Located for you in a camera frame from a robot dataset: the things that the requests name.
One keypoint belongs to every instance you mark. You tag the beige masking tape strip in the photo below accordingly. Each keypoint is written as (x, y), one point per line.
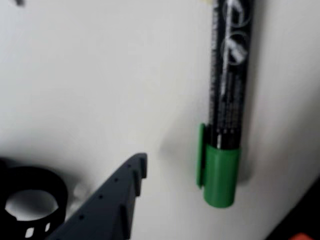
(208, 1)

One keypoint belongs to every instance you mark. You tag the green black marker pen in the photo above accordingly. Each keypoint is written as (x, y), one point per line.
(230, 100)

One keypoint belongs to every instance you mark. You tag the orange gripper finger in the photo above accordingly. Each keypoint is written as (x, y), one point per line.
(303, 237)

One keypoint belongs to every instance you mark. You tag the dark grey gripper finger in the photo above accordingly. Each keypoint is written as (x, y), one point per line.
(105, 212)

